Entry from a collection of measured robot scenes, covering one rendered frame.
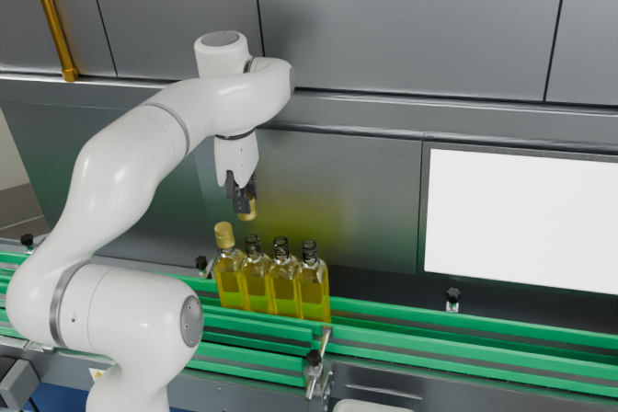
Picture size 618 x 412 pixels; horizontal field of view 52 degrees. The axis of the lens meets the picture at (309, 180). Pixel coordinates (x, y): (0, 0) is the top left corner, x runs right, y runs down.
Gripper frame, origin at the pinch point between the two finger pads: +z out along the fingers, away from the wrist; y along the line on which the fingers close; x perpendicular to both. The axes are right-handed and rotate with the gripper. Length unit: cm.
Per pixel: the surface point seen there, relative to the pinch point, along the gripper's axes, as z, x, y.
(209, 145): -2.7, -11.4, -12.2
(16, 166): 106, -187, -139
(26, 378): 44, -52, 18
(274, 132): -7.0, 3.0, -12.0
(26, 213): 136, -191, -136
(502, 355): 29, 49, 5
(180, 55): -21.0, -15.3, -15.2
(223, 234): 8.9, -5.3, 1.3
